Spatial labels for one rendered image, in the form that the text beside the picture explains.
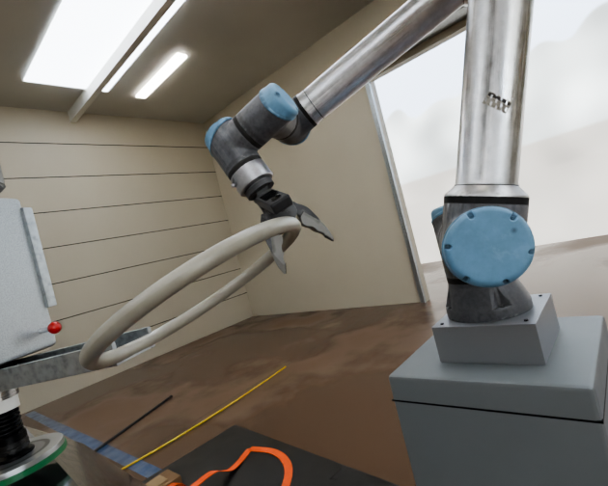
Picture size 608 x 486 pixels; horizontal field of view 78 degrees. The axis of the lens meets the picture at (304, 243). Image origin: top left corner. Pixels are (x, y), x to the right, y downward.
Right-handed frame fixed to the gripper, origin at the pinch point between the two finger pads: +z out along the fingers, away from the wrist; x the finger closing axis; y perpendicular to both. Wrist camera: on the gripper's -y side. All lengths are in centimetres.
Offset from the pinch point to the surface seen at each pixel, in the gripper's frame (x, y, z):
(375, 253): -191, 435, 20
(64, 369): 57, 12, -11
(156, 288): 27.1, -24.2, -6.7
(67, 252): 167, 485, -236
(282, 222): 4.7, -16.4, -6.4
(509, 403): -12.8, -8.9, 46.0
